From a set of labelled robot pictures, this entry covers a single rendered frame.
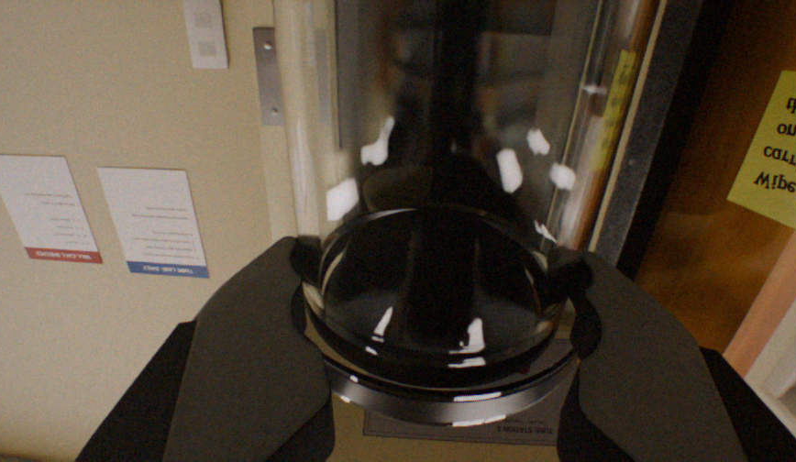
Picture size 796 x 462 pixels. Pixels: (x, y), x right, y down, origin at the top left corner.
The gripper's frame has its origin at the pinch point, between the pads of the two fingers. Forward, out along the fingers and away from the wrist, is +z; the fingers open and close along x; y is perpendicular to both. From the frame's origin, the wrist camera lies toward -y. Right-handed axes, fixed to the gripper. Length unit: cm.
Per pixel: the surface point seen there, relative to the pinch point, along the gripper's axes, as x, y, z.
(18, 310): -110, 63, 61
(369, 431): -3.4, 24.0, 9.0
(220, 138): -40, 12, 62
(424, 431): 1.4, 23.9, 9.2
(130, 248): -68, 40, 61
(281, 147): -11.7, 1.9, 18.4
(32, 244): -95, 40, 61
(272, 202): -12.9, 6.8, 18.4
